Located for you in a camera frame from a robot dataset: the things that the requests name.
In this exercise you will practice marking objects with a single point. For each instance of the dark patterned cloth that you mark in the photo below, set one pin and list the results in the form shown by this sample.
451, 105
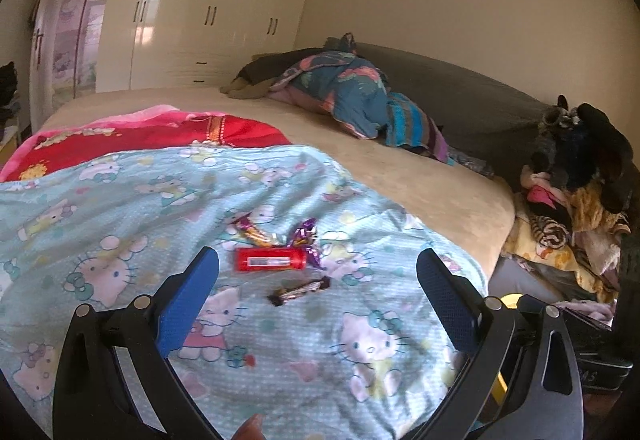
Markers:
470, 163

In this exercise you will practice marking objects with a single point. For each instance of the yellow rimmed trash bin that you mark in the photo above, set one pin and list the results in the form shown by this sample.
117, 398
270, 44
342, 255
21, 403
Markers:
511, 300

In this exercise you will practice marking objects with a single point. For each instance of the striped blanket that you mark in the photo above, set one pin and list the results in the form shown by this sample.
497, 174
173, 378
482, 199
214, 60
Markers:
415, 124

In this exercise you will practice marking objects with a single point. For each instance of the red cylindrical tube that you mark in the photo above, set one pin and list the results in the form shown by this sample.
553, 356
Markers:
270, 260

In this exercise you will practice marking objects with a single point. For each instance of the pink cartoon sliding door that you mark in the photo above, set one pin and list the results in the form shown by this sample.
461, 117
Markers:
75, 34

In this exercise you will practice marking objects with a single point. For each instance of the floral bedding pile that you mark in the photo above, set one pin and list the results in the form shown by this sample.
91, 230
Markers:
350, 89

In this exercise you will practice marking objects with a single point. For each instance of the dark clothes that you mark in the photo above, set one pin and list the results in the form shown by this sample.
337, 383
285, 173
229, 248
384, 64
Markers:
7, 84

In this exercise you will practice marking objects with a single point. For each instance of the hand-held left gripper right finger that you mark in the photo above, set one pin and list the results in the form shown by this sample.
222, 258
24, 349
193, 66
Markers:
445, 305

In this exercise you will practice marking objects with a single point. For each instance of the orange purple snack wrapper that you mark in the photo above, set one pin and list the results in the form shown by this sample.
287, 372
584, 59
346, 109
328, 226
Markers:
257, 234

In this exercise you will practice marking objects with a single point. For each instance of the brown clothing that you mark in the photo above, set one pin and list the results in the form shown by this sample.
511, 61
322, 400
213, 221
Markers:
250, 87

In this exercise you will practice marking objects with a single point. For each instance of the blue cartoon cat quilt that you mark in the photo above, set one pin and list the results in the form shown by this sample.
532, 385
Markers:
125, 200

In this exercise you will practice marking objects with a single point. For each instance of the dark brown candy wrapper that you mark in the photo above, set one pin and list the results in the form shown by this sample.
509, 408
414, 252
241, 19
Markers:
300, 291

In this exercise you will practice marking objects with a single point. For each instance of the cream glossy wardrobe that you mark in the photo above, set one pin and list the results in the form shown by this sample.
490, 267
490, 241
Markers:
200, 19

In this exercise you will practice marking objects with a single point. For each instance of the person's left hand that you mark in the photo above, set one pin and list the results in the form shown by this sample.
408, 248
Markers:
250, 429

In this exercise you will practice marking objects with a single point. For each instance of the clothing pile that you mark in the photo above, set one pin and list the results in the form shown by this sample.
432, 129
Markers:
575, 220

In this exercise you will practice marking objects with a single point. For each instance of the purple candy wrapper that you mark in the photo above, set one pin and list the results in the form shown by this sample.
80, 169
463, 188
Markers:
307, 240

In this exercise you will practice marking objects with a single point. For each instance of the beige bed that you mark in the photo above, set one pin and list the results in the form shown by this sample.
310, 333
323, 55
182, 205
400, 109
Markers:
425, 190

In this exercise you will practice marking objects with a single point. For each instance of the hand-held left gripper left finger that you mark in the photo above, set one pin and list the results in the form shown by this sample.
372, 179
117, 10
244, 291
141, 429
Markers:
190, 300

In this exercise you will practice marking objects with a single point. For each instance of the white door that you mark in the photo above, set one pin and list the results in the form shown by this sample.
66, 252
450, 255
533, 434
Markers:
40, 69

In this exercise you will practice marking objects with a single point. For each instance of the red blanket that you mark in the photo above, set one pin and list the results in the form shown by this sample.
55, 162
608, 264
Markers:
150, 134

